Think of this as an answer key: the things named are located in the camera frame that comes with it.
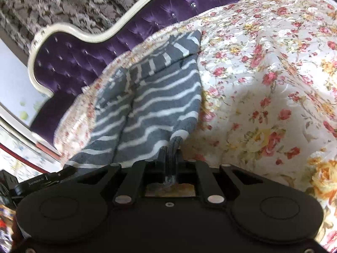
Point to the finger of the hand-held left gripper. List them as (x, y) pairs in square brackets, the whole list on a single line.
[(65, 176)]

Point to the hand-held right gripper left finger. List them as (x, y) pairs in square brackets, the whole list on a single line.
[(161, 163)]

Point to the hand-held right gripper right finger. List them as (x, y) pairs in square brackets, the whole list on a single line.
[(181, 164)]

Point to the grey white striped cardigan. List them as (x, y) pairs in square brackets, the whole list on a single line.
[(152, 102)]

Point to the floral bedspread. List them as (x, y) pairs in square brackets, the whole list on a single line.
[(263, 84)]

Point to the purple tufted sofa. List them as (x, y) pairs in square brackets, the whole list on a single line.
[(79, 58)]

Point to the grey damask curtain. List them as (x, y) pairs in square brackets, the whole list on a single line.
[(65, 2)]

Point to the green cupcake wall sticker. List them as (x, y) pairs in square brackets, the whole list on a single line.
[(23, 115)]

